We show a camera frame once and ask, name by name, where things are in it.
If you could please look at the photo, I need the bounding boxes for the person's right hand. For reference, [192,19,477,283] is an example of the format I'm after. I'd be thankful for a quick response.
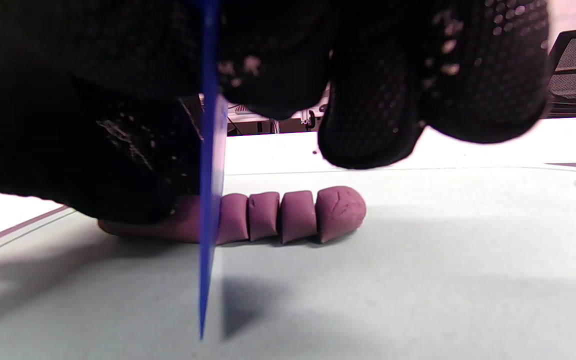
[0,0,552,170]

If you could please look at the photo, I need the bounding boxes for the person's left hand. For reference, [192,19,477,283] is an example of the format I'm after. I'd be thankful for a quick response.
[0,75,204,226]

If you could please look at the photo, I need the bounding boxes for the purple plasticine roll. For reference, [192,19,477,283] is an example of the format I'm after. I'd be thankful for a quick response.
[97,194,204,245]

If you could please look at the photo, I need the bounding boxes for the round-ended purple plasticine flake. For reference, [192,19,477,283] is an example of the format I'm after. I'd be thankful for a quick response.
[315,186,367,244]

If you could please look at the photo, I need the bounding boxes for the blue plastic scraper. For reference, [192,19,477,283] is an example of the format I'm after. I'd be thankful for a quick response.
[198,0,229,341]

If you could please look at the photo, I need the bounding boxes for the green cutting board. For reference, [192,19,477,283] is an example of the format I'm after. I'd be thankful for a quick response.
[0,162,576,360]

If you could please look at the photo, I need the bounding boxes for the white desk with cables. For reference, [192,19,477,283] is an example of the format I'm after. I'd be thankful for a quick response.
[225,85,331,135]

